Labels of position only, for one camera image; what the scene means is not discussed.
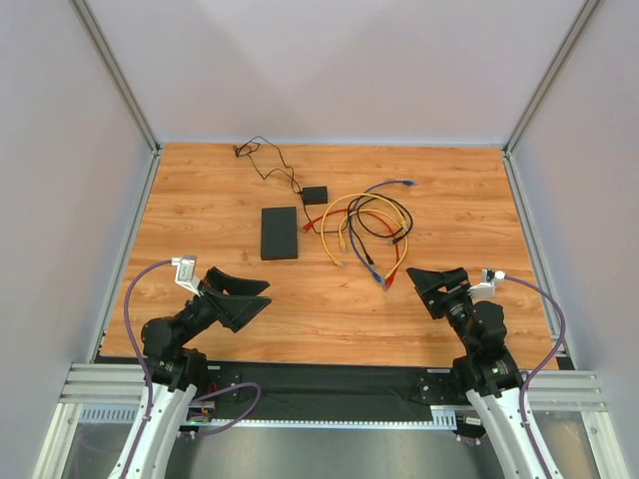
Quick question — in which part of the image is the red ethernet cable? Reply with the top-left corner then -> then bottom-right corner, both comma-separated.
302,209 -> 404,293

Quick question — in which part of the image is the blue ethernet cable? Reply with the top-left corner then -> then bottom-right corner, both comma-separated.
347,178 -> 416,284

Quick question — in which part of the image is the black TP-Link network switch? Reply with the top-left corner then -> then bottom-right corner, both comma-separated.
261,207 -> 299,260

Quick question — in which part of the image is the yellow ethernet cable port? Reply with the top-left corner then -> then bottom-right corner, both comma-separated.
337,208 -> 411,253
319,193 -> 409,280

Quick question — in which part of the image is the thick black ethernet cable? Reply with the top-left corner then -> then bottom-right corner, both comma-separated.
347,195 -> 414,265

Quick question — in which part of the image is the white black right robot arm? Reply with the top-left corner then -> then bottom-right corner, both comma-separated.
406,267 -> 566,478

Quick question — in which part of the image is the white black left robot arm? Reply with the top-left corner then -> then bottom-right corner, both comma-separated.
109,257 -> 272,478

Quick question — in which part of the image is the black cloth strip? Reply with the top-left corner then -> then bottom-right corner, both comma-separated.
94,356 -> 435,420

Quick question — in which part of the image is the black power adapter block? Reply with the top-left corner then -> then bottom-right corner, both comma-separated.
301,186 -> 328,206

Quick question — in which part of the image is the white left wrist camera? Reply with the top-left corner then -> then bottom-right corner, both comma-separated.
171,254 -> 201,295

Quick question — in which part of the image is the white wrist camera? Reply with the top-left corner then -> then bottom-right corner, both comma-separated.
171,254 -> 201,295
468,268 -> 505,300

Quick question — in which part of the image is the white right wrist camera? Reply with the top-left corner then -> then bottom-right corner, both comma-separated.
468,268 -> 505,300

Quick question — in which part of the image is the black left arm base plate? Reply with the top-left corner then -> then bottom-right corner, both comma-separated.
195,366 -> 252,403

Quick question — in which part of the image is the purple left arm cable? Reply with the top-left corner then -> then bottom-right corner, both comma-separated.
117,258 -> 262,479

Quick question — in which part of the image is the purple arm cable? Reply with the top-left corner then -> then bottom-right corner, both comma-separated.
456,276 -> 568,479
117,258 -> 262,479

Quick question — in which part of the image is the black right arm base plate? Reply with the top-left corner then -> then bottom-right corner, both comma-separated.
416,368 -> 470,406

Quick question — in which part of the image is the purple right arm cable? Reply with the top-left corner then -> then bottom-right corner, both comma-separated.
456,276 -> 568,479

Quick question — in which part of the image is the grey slotted cable duct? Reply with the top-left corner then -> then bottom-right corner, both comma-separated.
78,404 -> 457,430

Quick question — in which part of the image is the thin black power cable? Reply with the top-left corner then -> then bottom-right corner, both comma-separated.
233,137 -> 314,226

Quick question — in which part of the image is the aluminium front frame rail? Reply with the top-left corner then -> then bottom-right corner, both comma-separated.
59,361 -> 607,412

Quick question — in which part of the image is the aluminium left frame post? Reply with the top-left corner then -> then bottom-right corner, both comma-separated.
69,0 -> 161,153

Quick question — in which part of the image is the aluminium frame post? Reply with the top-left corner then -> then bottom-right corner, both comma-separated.
502,0 -> 603,159
69,0 -> 161,153

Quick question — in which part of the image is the aluminium right frame post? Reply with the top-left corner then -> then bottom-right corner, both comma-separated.
502,0 -> 603,159

